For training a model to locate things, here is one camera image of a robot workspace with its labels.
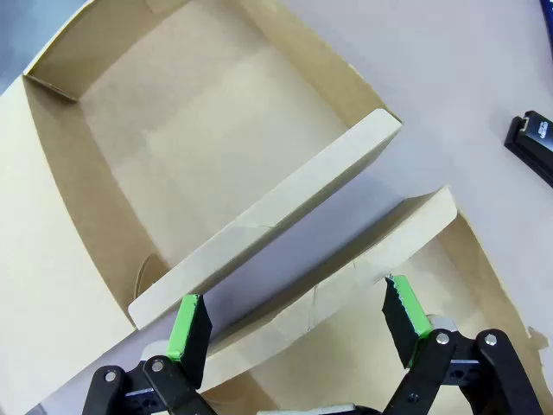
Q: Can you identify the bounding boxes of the brown cardboard box with lid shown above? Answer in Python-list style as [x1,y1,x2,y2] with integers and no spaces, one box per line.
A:
[200,185,550,415]
[0,0,405,415]

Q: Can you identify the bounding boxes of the black stapler with white label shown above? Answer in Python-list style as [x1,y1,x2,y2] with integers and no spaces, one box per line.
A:
[503,110,553,189]

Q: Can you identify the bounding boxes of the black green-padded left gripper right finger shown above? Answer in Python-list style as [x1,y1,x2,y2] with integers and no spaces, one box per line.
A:
[380,274,543,415]

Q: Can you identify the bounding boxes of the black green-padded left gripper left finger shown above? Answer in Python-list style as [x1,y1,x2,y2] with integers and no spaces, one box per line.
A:
[84,293,215,415]

